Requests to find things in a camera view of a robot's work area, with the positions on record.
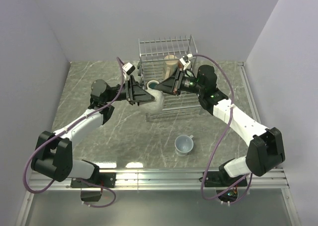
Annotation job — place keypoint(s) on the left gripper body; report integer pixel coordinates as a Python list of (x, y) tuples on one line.
[(129, 92)]

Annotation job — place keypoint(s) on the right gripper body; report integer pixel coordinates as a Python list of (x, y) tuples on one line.
[(182, 83)]

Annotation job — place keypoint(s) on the dark green mug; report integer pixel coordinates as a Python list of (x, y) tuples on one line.
[(151, 84)]

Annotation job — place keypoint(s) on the beige speckled mug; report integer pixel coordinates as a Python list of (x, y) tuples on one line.
[(153, 107)]

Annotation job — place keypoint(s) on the cream tall mug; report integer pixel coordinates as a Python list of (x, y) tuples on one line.
[(169, 65)]

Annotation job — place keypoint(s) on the light blue mug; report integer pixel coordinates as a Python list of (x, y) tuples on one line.
[(183, 145)]

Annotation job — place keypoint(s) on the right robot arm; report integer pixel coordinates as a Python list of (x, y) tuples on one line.
[(265, 145)]

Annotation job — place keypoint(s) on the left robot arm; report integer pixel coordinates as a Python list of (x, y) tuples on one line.
[(54, 151)]

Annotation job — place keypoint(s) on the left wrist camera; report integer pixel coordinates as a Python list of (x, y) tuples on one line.
[(128, 68)]

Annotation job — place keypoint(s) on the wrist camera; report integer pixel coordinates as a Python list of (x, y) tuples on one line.
[(128, 68), (184, 62)]

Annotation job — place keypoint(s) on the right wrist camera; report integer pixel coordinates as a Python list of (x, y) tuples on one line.
[(184, 62)]

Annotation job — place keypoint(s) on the aluminium rail frame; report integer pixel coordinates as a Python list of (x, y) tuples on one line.
[(155, 186)]

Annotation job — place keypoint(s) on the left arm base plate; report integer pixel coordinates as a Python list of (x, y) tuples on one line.
[(91, 190)]

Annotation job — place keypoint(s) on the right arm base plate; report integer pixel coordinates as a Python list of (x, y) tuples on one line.
[(234, 188)]

